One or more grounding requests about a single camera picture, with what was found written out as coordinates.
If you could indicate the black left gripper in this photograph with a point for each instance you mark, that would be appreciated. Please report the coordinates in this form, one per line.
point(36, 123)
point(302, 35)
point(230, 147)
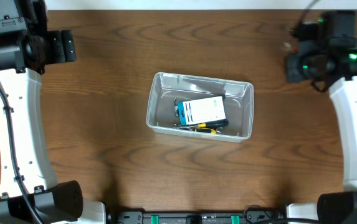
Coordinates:
point(55, 56)

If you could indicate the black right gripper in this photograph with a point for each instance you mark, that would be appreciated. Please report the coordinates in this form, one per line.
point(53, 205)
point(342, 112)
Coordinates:
point(292, 74)

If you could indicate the red handled pliers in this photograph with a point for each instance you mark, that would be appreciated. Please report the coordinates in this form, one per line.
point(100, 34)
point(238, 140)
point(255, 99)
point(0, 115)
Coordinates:
point(288, 47)

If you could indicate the slim black yellow screwdriver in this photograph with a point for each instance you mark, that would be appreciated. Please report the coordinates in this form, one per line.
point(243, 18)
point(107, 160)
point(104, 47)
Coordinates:
point(212, 124)

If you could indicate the white blue screwdriver bit box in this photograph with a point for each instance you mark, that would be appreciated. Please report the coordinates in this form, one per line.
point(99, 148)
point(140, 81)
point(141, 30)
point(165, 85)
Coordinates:
point(201, 110)

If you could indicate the small black red hammer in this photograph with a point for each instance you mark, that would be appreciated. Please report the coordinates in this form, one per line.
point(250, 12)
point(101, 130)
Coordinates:
point(176, 111)

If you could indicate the silver double ring wrench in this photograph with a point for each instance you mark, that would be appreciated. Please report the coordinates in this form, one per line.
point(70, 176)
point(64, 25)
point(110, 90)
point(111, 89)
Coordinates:
point(219, 130)

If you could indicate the stubby yellow black screwdriver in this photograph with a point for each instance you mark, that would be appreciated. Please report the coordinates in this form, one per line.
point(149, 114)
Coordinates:
point(205, 130)

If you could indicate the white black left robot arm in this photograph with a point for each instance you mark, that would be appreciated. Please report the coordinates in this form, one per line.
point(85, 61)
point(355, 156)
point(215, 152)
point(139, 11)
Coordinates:
point(29, 189)

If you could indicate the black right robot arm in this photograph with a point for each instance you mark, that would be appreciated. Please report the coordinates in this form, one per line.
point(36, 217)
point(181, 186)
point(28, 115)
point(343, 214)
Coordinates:
point(326, 56)

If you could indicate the clear plastic container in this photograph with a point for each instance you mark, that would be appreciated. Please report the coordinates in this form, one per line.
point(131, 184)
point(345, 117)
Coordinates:
point(238, 105)

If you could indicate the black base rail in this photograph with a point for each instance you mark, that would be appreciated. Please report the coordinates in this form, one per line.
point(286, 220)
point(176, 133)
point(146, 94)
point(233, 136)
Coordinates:
point(251, 215)

